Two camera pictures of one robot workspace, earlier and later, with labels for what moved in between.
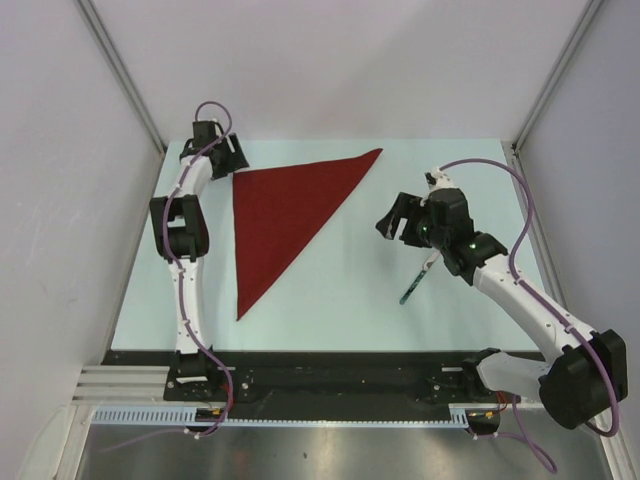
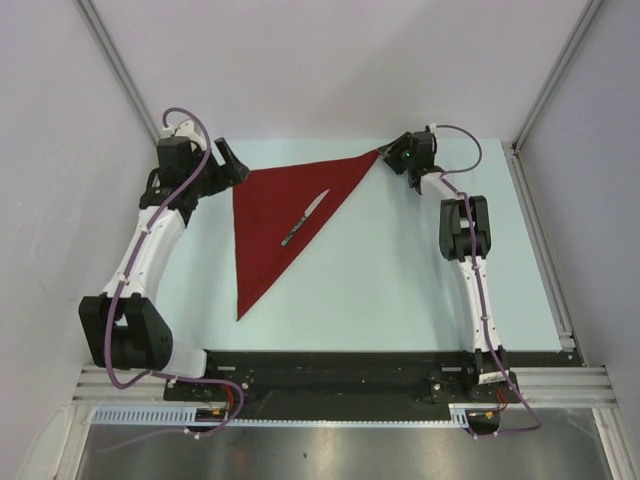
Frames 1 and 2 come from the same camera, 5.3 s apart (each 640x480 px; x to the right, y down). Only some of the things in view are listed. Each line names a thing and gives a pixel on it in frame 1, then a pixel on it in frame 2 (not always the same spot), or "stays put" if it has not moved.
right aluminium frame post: x=589 y=12 stays put
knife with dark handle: x=425 y=268 -> x=306 y=214
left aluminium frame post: x=120 y=71 stays put
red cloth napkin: x=275 y=209 stays put
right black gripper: x=409 y=207 -> x=403 y=142
